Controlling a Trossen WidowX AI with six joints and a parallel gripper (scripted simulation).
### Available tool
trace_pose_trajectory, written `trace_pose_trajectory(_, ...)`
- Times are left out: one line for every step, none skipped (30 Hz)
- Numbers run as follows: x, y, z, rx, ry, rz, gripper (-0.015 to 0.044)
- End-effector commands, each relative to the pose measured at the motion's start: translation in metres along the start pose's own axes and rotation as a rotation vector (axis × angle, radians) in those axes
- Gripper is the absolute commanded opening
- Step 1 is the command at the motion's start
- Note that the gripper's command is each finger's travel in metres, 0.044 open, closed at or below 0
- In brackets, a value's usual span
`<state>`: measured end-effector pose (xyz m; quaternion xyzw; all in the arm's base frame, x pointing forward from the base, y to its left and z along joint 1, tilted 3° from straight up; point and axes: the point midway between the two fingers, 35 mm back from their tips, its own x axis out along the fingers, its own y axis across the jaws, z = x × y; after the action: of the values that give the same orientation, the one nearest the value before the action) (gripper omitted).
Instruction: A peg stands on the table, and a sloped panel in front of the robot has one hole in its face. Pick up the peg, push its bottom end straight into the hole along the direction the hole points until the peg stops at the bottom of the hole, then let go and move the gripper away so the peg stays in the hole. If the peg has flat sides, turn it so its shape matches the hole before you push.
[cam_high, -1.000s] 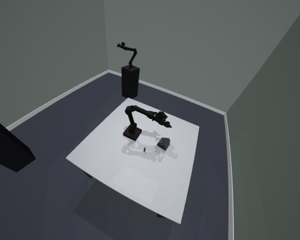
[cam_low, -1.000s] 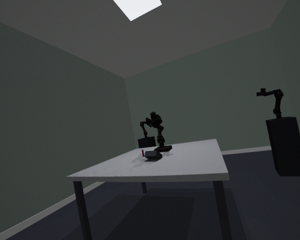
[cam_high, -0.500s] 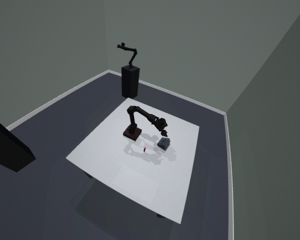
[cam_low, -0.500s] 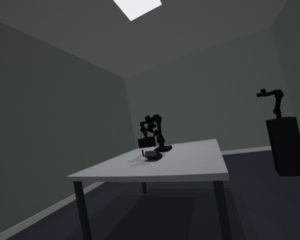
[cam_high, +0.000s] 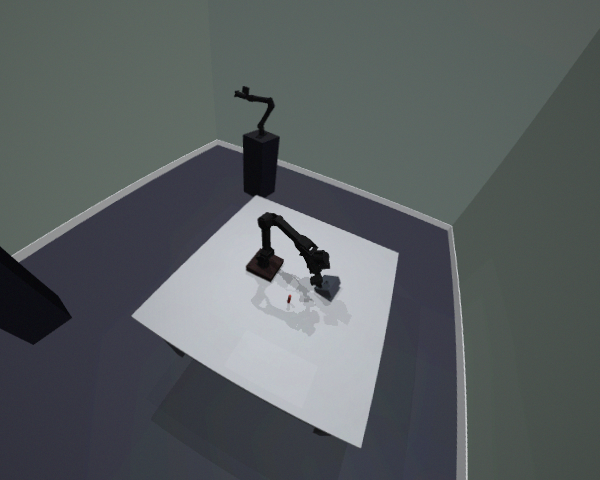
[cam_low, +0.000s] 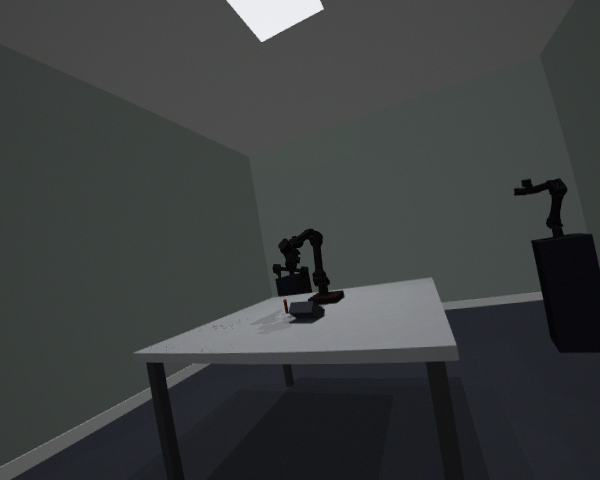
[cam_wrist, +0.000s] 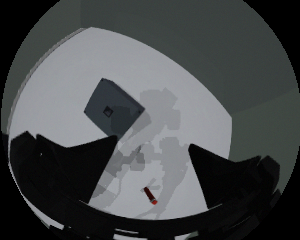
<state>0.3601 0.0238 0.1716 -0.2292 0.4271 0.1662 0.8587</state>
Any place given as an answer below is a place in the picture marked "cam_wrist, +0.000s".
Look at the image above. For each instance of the dark red peg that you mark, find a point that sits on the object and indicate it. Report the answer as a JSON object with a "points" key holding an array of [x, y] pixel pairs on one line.
{"points": [[151, 197]]}

